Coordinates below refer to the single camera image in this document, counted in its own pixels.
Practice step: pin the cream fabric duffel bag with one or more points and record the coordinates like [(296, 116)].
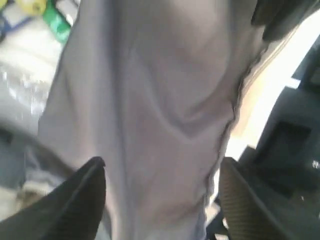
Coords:
[(154, 88)]

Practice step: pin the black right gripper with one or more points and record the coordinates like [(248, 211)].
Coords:
[(286, 161)]

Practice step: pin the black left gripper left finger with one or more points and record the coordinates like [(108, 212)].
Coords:
[(72, 211)]

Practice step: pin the colourful key tag bunch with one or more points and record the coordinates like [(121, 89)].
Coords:
[(58, 15)]

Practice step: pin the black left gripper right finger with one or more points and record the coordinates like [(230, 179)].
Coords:
[(257, 210)]

